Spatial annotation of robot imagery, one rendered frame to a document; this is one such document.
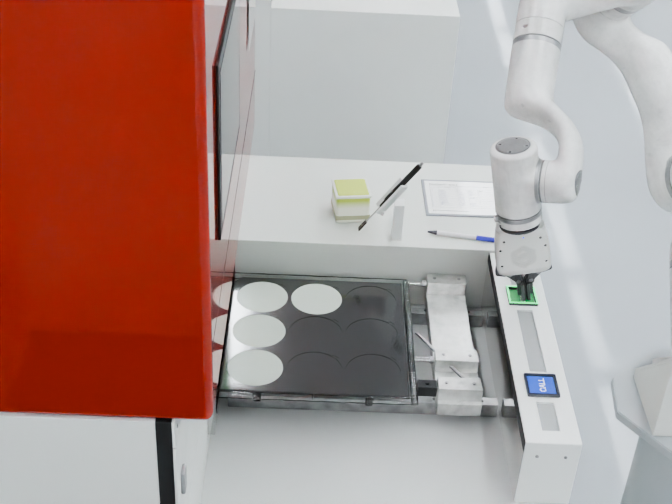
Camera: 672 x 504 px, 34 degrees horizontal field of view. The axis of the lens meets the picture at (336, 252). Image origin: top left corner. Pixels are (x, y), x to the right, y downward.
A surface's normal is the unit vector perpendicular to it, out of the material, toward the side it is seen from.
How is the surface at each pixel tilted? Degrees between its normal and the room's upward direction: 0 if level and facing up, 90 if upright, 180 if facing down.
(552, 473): 90
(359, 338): 0
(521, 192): 95
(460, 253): 90
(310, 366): 0
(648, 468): 90
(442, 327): 0
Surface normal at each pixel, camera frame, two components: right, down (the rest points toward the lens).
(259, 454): 0.04, -0.83
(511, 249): -0.07, 0.55
